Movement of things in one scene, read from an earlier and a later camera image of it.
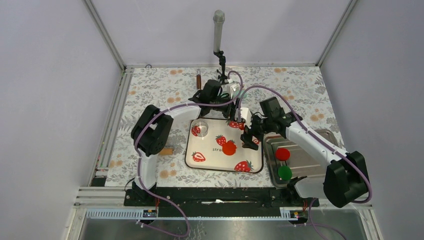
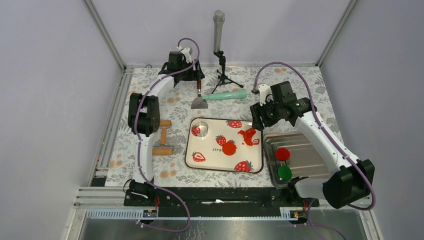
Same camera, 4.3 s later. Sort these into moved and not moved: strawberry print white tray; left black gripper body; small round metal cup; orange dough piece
Moved: left black gripper body
Not moved: orange dough piece; small round metal cup; strawberry print white tray
